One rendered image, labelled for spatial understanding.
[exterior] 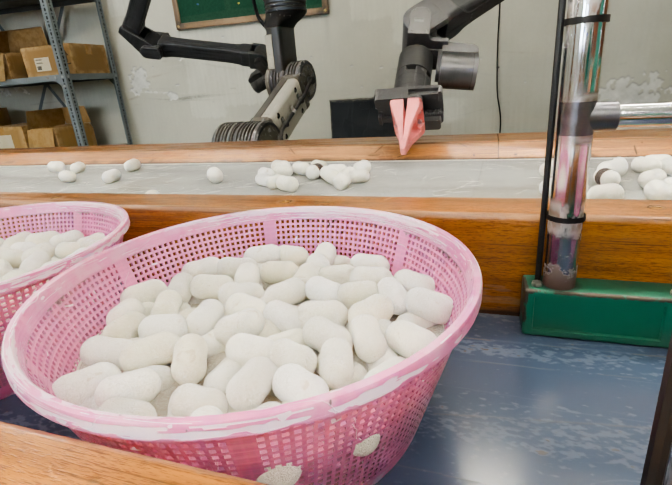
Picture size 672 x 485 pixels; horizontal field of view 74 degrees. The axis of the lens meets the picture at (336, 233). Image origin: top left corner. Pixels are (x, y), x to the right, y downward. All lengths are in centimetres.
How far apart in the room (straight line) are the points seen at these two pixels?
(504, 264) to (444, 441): 16
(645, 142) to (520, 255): 42
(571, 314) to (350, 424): 23
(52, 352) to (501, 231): 32
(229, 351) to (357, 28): 246
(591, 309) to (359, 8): 240
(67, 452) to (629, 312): 35
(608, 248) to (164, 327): 32
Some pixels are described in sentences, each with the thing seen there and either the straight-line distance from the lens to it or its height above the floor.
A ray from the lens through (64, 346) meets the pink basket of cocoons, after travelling 32.
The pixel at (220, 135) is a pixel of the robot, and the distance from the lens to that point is 106.
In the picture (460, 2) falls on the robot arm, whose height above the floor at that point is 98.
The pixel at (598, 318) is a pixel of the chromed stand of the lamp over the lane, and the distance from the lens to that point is 39.
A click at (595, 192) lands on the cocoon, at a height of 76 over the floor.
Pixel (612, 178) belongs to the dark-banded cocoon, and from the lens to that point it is 57.
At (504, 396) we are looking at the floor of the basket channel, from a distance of 32.
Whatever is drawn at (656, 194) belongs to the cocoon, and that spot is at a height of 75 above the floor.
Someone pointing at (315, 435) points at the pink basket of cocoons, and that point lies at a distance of 19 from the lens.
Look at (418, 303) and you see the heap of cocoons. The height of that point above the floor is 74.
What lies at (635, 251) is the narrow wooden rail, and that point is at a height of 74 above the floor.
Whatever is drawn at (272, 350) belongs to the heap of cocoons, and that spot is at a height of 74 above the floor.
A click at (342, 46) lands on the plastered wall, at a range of 266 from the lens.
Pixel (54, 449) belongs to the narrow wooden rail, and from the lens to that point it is 19.
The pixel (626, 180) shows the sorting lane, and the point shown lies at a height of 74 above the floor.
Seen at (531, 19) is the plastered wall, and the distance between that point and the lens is 265.
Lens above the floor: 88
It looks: 20 degrees down
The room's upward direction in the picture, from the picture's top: 4 degrees counter-clockwise
